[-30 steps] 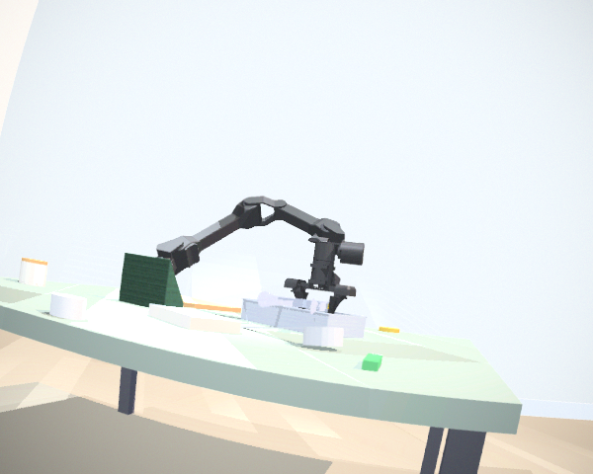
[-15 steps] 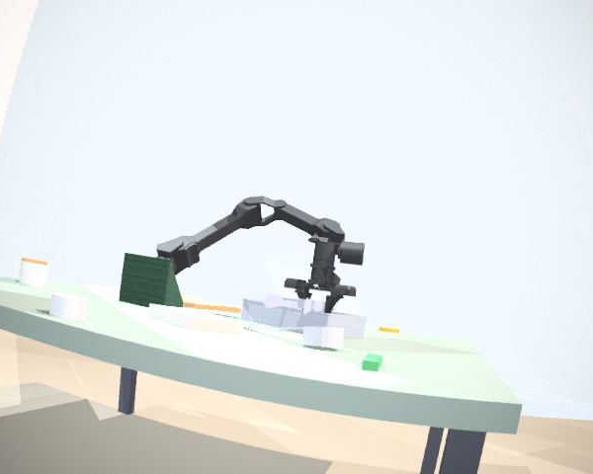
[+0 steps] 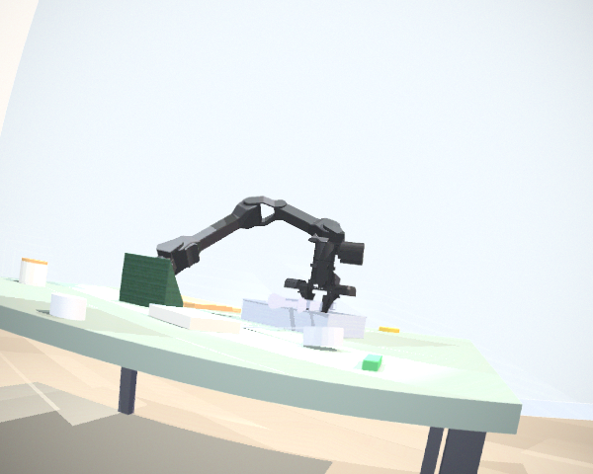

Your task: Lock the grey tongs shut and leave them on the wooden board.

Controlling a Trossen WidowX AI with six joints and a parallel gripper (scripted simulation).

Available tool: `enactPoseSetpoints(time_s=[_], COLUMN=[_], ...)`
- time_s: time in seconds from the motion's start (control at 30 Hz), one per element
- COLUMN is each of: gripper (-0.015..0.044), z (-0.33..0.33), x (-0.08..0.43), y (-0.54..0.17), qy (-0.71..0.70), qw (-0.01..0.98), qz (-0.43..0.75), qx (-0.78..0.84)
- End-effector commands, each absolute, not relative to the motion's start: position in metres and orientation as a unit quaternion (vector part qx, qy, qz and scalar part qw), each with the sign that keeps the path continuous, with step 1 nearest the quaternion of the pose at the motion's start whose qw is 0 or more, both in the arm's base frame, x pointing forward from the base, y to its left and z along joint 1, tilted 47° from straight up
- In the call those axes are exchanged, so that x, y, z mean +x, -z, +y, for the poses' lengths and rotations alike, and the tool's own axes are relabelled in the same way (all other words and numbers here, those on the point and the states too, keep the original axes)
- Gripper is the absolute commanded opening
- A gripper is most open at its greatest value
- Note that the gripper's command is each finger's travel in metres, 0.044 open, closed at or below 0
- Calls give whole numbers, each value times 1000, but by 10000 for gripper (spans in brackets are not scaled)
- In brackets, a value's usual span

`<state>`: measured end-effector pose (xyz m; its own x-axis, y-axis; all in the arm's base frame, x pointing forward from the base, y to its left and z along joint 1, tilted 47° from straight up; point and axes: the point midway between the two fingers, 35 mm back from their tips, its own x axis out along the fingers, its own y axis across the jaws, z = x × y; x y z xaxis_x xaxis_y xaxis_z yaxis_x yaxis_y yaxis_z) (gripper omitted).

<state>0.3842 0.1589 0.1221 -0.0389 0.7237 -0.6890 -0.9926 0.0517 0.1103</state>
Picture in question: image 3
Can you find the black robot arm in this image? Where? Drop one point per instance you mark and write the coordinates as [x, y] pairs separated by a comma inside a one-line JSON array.
[[326, 233]]

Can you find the white short cylinder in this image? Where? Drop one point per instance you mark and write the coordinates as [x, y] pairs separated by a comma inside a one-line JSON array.
[[67, 306]]

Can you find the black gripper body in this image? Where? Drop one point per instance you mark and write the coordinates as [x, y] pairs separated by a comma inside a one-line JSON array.
[[321, 274]]

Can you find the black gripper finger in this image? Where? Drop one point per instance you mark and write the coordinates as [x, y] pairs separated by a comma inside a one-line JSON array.
[[306, 295], [327, 302]]

